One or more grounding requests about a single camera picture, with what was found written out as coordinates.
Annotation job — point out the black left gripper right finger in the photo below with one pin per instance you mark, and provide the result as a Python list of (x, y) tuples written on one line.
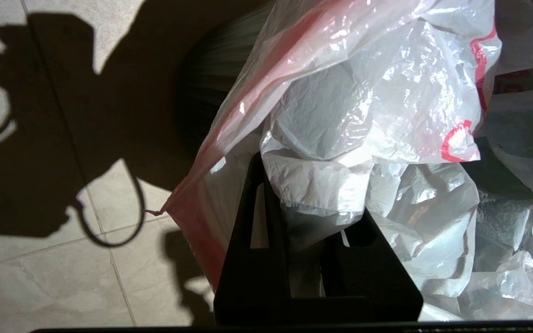
[(373, 277)]

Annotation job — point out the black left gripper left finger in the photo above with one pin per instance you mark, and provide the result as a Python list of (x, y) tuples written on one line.
[(248, 277)]

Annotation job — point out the white plastic bag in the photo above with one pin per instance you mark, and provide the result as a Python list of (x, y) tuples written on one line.
[(363, 92)]

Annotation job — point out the black trash bin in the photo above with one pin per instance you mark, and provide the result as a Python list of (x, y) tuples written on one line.
[(211, 69)]

